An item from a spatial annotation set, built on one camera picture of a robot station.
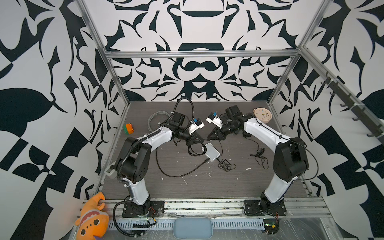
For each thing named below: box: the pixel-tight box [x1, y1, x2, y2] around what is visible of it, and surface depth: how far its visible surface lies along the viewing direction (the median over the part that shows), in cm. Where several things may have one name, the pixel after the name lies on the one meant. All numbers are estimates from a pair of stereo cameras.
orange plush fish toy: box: [75, 192, 110, 240], surface depth 66 cm
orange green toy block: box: [123, 123, 134, 135], surface depth 104 cm
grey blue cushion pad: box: [173, 217, 214, 240], surface depth 69 cm
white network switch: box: [201, 142, 221, 162], surface depth 93 cm
